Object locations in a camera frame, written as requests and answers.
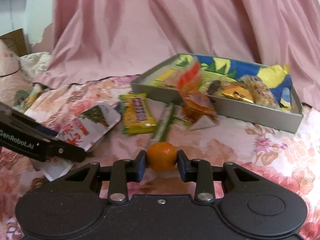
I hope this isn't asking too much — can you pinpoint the white green snack pouch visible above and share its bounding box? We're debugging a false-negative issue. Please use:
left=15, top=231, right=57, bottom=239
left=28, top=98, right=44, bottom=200
left=36, top=103, right=121, bottom=181

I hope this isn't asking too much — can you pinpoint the small orange mandarin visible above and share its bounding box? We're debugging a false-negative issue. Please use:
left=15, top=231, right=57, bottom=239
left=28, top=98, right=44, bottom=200
left=146, top=142, right=177, bottom=172

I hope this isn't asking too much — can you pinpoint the floral white pillow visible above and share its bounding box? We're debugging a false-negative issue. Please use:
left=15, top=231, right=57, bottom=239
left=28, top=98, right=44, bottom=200
left=20, top=51, right=51, bottom=81

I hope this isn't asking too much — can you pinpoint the pink cone lampshade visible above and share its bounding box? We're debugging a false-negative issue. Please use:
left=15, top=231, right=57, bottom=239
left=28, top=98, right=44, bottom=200
left=0, top=40, right=21, bottom=78

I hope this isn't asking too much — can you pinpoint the yellow green snack bar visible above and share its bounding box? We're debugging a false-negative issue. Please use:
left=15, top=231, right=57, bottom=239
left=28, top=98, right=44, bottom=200
left=119, top=93, right=157, bottom=134

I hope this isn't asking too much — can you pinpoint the orange red snack bag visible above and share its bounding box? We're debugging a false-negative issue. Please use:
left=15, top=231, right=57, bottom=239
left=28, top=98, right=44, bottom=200
left=176, top=57, right=217, bottom=131

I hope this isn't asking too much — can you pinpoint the grey tray with painted lining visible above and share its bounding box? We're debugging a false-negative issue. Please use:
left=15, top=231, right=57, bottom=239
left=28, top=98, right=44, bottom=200
left=131, top=54, right=303, bottom=133

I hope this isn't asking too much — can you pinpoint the gold wrapped snack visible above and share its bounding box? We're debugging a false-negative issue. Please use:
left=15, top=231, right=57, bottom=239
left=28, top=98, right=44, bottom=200
left=221, top=85, right=254, bottom=103

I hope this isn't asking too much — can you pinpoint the clear mixed nut bar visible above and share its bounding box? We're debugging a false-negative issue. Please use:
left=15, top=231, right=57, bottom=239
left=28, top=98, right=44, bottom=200
left=241, top=75, right=279, bottom=109

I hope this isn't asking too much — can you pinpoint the green stick snack packet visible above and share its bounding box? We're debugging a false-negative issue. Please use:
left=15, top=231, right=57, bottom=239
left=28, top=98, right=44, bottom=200
left=150, top=102, right=175, bottom=145

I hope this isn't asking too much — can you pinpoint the pink curtain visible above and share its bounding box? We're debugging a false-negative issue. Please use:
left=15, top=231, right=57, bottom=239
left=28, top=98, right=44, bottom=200
left=35, top=0, right=319, bottom=108

